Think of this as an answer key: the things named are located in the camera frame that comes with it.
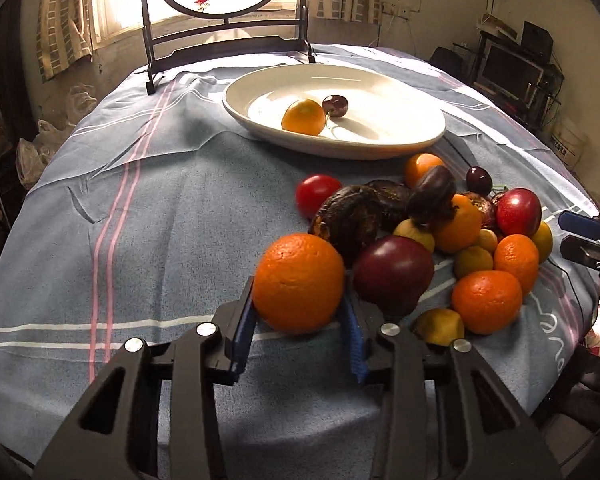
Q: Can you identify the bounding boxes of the large dark red plum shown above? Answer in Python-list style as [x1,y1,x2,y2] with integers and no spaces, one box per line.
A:
[352,235,434,318]

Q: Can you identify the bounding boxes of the large orange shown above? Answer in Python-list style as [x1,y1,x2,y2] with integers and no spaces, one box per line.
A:
[252,233,346,336]

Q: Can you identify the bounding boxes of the yellow-green small fruit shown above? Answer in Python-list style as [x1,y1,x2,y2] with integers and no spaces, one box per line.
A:
[453,245,494,280]

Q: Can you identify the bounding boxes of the wrinkled dark date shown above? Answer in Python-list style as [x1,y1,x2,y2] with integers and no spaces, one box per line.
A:
[308,185,382,269]

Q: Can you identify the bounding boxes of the red cherry tomato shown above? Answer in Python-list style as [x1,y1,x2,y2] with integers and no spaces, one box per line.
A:
[294,174,342,219]

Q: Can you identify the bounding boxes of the small yellow-orange kumquat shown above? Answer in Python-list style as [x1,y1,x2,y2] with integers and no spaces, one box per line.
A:
[280,99,326,136]

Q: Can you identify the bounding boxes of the dark cherry with stem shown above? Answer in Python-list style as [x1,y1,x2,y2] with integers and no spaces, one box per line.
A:
[322,94,349,118]

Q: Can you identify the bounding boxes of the yellow small fruit right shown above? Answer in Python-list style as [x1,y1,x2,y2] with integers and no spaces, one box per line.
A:
[531,221,553,263]

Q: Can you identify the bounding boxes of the yellow lemon fruit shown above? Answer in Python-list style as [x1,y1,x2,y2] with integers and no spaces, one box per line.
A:
[411,308,465,347]

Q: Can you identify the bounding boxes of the small orange mandarin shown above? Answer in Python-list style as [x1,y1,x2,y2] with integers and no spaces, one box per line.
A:
[494,234,540,296]

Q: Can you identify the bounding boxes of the white plastic bucket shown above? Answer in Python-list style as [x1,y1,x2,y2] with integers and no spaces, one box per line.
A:
[550,118,588,170]

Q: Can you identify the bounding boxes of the dried brown fruit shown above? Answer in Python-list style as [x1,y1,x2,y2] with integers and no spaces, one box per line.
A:
[464,192,498,231]

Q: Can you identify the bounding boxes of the dark red cherry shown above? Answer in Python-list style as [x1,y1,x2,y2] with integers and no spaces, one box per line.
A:
[465,166,493,197]

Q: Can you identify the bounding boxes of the orange tangerine middle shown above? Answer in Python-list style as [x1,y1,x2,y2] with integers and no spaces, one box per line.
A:
[430,194,482,254]

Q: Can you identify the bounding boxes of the dark brown mangosteen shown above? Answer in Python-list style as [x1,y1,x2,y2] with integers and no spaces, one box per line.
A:
[366,179,412,233]

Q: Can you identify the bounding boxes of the blue striped tablecloth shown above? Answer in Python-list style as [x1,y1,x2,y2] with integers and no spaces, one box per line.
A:
[0,46,600,479]

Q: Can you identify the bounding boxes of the dark glossy chestnut fruit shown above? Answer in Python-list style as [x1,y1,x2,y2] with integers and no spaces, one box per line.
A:
[407,166,456,224]

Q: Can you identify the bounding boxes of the black monitor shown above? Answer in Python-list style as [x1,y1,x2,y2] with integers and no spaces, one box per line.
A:
[476,40,544,106]

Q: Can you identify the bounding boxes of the white oval plate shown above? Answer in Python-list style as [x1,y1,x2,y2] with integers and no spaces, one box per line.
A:
[223,64,445,159]

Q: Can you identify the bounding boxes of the plastic bags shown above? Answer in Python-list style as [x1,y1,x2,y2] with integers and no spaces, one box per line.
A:
[15,84,98,190]

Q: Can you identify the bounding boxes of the round painted screen stand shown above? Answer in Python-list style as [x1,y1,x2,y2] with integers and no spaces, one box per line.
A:
[140,0,315,96]

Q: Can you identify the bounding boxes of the checked curtain left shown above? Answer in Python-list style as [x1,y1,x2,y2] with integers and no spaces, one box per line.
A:
[35,0,94,82]

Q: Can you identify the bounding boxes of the black thin cable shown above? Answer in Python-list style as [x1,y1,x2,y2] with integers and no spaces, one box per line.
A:
[540,253,589,334]

